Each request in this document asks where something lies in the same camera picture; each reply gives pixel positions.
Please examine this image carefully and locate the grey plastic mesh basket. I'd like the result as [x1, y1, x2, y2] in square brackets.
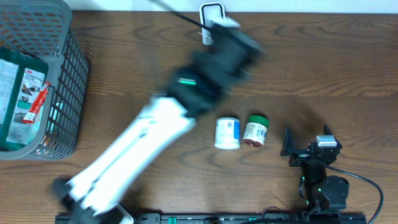
[1, 0, 90, 161]

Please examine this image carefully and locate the red white tube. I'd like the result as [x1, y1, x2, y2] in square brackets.
[22, 82, 51, 124]

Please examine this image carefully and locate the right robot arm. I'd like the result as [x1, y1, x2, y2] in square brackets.
[280, 126, 349, 213]

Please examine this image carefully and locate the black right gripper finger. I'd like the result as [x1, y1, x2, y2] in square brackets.
[323, 125, 342, 149]
[280, 126, 294, 156]

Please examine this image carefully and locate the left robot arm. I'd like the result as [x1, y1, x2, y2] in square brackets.
[53, 24, 262, 223]

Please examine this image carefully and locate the white blue round container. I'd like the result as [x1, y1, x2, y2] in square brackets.
[214, 117, 240, 150]

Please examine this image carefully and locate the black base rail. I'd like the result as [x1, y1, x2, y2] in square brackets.
[55, 212, 368, 224]

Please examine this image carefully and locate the green lid jar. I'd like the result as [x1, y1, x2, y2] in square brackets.
[243, 115, 269, 147]

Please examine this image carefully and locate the green 3M product package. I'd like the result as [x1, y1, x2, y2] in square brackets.
[1, 47, 49, 152]

